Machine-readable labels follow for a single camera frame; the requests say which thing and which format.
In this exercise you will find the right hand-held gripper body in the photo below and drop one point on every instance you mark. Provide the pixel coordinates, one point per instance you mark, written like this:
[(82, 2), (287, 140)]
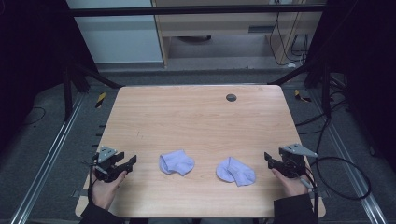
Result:
[(292, 161)]

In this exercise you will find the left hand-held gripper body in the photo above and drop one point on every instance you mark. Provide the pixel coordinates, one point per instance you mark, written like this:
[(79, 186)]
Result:
[(104, 166)]

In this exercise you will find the light purple sock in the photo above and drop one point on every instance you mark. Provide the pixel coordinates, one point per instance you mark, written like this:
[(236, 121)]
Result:
[(177, 162), (236, 172)]

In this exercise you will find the person's right hand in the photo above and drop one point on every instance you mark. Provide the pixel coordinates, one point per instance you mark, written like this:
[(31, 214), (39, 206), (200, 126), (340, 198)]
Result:
[(294, 186)]

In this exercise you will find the person's left hand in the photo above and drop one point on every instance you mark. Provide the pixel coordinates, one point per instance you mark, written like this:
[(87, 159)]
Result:
[(104, 193)]

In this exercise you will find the grey tape piece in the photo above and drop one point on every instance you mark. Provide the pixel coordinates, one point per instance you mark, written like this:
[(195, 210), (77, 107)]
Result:
[(323, 194), (79, 194)]

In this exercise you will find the yellow black tape strip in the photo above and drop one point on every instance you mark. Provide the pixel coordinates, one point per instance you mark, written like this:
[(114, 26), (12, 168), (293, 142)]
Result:
[(299, 95), (100, 100)]

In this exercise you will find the black metal stand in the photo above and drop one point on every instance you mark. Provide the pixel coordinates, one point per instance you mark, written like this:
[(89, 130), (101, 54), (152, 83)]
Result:
[(326, 90), (67, 93)]

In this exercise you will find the white cabinet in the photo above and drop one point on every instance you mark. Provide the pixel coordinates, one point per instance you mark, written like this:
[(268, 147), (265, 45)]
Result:
[(121, 40)]

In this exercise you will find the black curtain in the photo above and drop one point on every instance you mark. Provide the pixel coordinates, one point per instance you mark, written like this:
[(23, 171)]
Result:
[(367, 62), (28, 62)]

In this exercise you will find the light wooden desk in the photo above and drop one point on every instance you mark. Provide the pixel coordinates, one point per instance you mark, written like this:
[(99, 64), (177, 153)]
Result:
[(218, 25)]

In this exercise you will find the aluminium floor rail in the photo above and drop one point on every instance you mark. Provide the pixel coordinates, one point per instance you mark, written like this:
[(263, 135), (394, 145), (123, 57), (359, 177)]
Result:
[(351, 174), (46, 161)]

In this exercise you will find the black frame crossbar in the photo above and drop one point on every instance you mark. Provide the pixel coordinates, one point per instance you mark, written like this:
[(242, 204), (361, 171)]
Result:
[(186, 10)]

